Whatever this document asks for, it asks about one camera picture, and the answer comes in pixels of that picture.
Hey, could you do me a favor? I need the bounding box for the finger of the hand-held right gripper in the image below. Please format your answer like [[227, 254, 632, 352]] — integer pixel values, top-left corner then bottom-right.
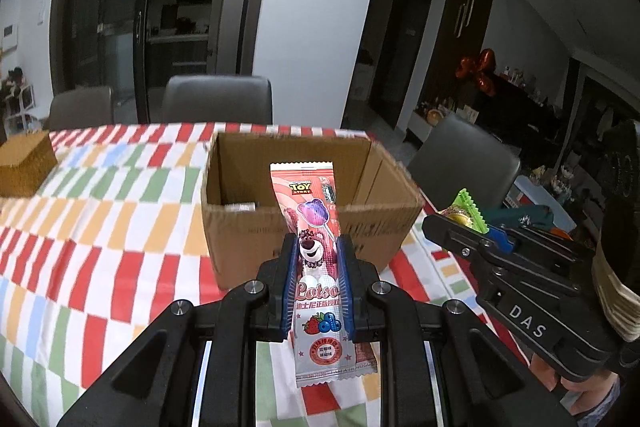
[[486, 223, 596, 260], [421, 213, 506, 308]]

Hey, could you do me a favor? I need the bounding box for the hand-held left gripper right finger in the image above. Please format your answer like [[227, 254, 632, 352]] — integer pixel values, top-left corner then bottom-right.
[[339, 235, 577, 427]]

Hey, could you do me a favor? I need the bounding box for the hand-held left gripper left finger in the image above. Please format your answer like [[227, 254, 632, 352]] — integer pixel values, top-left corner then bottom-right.
[[57, 233, 299, 427]]

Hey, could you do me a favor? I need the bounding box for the pink lollipop packet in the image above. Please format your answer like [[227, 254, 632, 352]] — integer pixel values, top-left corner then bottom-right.
[[270, 161, 378, 389]]

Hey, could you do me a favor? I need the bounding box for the green snack packet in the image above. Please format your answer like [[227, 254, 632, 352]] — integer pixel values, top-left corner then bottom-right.
[[437, 188, 488, 233]]

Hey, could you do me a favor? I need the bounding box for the brown cardboard box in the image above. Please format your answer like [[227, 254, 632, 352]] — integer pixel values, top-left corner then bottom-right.
[[200, 131, 426, 292]]

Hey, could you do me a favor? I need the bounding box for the person's right hand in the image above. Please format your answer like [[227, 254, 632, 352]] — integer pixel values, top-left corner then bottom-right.
[[530, 352, 622, 419]]

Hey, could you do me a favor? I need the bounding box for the teal cloth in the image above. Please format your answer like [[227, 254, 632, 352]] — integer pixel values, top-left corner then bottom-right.
[[500, 203, 556, 233]]

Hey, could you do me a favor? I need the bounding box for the grey dining chair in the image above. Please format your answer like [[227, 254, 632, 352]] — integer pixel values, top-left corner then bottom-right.
[[407, 113, 522, 212], [42, 86, 116, 131], [161, 75, 274, 126]]

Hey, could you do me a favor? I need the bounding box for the dark sideboard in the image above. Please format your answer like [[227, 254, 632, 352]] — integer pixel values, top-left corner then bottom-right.
[[415, 72, 571, 148]]

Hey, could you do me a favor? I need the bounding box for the orange foil balloon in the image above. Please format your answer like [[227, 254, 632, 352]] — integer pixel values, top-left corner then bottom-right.
[[455, 48, 498, 96]]

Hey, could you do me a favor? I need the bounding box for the dark wooden door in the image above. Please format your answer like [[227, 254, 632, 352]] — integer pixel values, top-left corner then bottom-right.
[[372, 0, 438, 132]]

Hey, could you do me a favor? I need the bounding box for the colourful checkered tablecloth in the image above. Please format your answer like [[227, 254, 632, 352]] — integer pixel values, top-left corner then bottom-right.
[[0, 122, 541, 427]]

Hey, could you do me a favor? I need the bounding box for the woven wicker basket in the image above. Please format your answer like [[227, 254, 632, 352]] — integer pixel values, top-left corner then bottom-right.
[[0, 130, 58, 198]]

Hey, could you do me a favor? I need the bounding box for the glass sliding door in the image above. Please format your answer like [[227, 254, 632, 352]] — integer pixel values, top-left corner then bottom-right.
[[55, 0, 271, 122]]

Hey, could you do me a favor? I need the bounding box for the white shelf with toys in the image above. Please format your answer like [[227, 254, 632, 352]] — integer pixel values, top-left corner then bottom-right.
[[0, 67, 37, 132]]

